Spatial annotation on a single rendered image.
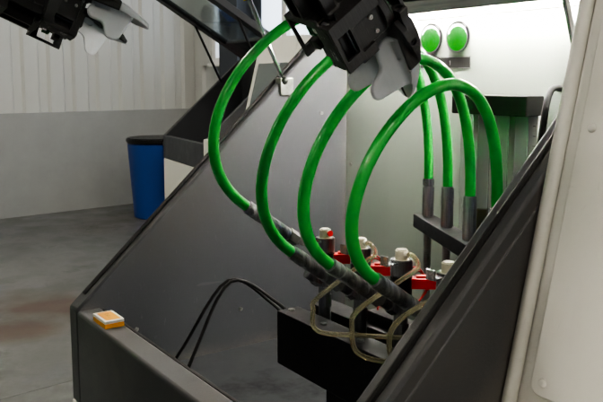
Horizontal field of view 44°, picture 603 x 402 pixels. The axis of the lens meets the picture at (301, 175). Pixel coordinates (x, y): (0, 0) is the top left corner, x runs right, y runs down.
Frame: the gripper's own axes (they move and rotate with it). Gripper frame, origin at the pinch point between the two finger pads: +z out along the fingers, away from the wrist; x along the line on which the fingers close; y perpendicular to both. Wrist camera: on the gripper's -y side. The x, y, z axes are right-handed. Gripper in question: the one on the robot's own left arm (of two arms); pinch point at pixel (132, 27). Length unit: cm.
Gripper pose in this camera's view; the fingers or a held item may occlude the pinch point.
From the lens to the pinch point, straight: 122.8
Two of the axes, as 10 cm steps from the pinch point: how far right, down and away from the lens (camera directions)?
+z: 7.7, 3.5, 5.4
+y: -1.9, 9.3, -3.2
